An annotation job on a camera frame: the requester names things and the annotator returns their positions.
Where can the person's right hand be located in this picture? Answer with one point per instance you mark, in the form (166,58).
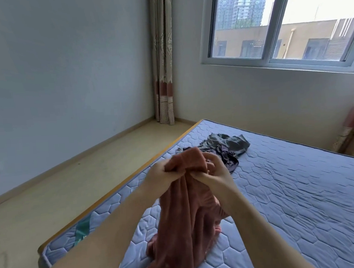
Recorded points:
(216,175)

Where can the person's left hand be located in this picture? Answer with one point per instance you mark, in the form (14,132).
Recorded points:
(159,179)

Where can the dark purple garment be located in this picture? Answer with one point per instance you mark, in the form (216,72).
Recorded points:
(230,160)

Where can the grey button-up shirt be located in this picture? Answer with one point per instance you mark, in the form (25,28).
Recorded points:
(229,144)

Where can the pink red garment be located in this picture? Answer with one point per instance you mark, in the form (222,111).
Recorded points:
(184,240)

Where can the blue quilted mattress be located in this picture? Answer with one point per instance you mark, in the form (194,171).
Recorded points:
(314,195)

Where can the person's left forearm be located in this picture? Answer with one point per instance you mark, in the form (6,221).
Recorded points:
(94,247)

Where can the person's right forearm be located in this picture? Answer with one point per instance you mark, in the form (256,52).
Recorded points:
(269,234)

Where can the grey framed window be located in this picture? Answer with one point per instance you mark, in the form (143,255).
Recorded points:
(278,22)

